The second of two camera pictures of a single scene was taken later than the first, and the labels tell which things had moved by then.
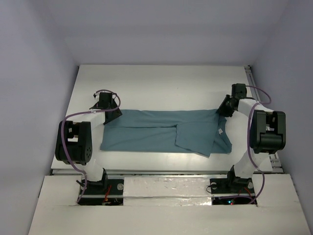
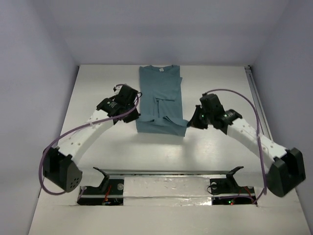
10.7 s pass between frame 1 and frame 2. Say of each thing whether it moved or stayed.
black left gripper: moved
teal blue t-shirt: moved
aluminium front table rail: stayed
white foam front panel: stayed
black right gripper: moved
